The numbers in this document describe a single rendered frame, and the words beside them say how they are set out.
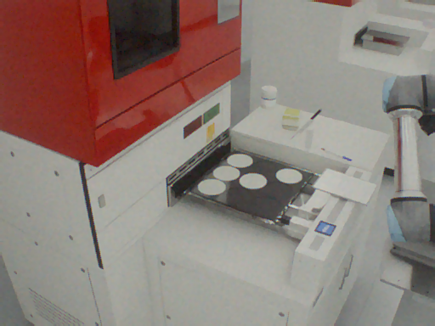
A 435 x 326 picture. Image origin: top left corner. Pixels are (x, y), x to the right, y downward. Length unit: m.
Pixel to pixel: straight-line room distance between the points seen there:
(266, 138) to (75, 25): 1.05
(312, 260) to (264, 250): 0.25
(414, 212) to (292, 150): 0.65
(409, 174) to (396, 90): 0.27
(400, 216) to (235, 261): 0.55
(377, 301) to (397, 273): 1.05
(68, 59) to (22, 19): 0.19
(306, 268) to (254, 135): 0.73
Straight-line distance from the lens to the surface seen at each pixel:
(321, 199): 1.74
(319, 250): 1.40
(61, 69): 1.21
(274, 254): 1.57
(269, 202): 1.66
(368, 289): 2.69
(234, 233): 1.64
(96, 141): 1.23
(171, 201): 1.70
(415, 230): 1.44
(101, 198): 1.38
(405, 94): 1.53
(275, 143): 1.90
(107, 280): 1.58
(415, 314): 1.82
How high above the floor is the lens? 1.88
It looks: 32 degrees down
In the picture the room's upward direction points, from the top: straight up
